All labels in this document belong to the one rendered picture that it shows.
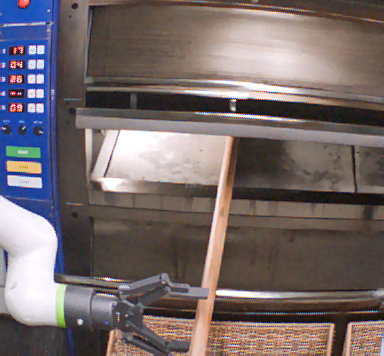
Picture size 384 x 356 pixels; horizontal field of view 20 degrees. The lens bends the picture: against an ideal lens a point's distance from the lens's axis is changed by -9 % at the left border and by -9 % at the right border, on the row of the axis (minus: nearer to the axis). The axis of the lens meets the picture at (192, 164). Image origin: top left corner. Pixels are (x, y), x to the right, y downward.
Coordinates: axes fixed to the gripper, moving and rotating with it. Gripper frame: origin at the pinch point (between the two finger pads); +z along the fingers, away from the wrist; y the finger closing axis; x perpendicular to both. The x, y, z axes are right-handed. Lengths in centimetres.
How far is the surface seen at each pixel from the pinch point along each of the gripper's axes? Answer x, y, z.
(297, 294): -13.8, 1.9, 18.0
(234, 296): -13.4, 2.5, 5.3
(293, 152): -75, 1, 15
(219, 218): -36.9, -1.8, 0.2
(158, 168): -63, 1, -16
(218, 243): -27.1, -1.6, 0.8
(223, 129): -36.2, -22.2, 0.4
